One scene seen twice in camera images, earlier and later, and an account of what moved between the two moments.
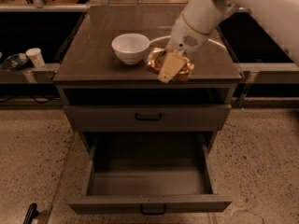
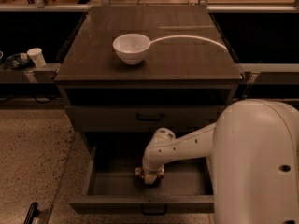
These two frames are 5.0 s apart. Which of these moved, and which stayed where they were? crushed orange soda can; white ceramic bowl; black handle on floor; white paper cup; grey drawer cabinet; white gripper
Moved: crushed orange soda can; white gripper
Stayed: white paper cup; grey drawer cabinet; white ceramic bowl; black handle on floor
